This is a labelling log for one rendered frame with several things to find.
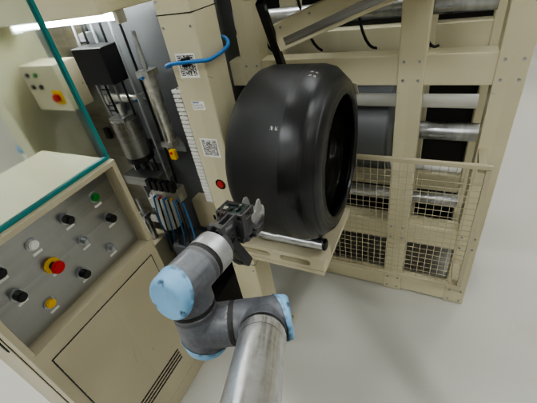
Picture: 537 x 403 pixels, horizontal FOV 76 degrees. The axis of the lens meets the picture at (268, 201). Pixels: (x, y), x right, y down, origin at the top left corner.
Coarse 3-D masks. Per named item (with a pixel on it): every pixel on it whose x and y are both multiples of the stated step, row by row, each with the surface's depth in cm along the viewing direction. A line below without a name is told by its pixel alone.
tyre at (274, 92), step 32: (288, 64) 109; (320, 64) 103; (256, 96) 98; (288, 96) 94; (320, 96) 94; (352, 96) 114; (256, 128) 95; (288, 128) 91; (320, 128) 92; (352, 128) 128; (256, 160) 96; (288, 160) 92; (320, 160) 94; (352, 160) 133; (256, 192) 100; (288, 192) 95; (320, 192) 98; (288, 224) 103; (320, 224) 105
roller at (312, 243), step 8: (264, 232) 130; (272, 240) 130; (280, 240) 127; (288, 240) 126; (296, 240) 124; (304, 240) 123; (312, 240) 122; (320, 240) 121; (312, 248) 123; (320, 248) 121
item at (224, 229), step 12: (228, 204) 81; (240, 204) 80; (252, 204) 80; (228, 216) 77; (240, 216) 76; (216, 228) 74; (228, 228) 74; (240, 228) 78; (252, 228) 81; (228, 240) 73; (240, 240) 80
